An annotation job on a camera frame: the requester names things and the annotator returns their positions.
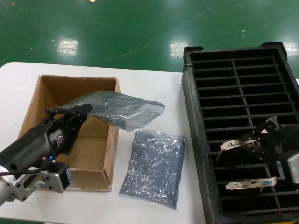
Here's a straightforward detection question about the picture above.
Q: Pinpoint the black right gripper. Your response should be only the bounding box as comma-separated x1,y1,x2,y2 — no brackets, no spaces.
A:
242,116,299,164

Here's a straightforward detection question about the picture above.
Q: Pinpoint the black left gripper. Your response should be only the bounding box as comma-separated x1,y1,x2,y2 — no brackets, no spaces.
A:
0,103,93,175

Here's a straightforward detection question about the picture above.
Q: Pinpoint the graphics card with silver bracket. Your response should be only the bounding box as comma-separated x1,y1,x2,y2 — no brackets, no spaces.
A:
225,176,278,191
214,139,261,164

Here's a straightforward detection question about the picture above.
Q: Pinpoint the grey antistatic plastic bag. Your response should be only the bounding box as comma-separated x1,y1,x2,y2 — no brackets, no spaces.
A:
119,129,187,209
59,90,166,132

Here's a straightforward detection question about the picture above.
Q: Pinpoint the black slotted plastic container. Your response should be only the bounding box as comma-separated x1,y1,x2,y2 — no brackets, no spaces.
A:
181,41,299,224

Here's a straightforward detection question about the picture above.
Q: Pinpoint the open brown cardboard box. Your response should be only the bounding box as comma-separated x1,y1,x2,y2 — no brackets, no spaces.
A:
18,74,122,192

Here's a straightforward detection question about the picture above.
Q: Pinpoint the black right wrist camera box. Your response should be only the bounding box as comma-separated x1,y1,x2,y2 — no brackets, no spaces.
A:
275,158,289,181

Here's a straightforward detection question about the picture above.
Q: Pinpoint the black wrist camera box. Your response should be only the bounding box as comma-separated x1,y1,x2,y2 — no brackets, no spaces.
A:
45,161,73,194
275,158,289,181

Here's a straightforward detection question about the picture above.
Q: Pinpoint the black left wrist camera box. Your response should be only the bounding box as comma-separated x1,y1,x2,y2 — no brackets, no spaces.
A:
45,161,73,194

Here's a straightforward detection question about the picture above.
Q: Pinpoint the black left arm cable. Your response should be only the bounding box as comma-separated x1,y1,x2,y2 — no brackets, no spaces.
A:
0,167,44,176

